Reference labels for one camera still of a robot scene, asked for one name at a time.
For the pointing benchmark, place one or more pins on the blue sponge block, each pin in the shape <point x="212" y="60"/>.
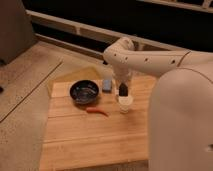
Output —
<point x="107" y="85"/>

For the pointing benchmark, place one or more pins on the black bowl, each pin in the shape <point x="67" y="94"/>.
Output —
<point x="84" y="92"/>

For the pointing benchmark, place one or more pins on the white metal rail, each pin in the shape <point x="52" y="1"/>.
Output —
<point x="61" y="33"/>

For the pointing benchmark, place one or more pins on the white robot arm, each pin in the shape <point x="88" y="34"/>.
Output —
<point x="180" y="114"/>

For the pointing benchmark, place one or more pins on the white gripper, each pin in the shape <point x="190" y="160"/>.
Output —
<point x="122" y="76"/>

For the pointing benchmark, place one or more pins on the red chili pepper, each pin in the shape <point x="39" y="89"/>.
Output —
<point x="96" y="110"/>

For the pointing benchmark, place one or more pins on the white ceramic cup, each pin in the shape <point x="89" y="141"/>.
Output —
<point x="125" y="103"/>

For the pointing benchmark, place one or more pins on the wooden cutting board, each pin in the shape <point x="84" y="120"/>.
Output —
<point x="75" y="139"/>

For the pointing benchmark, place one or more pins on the black eraser block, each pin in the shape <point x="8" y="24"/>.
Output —
<point x="123" y="90"/>

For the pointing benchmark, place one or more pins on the grey cabinet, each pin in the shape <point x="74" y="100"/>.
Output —
<point x="16" y="31"/>

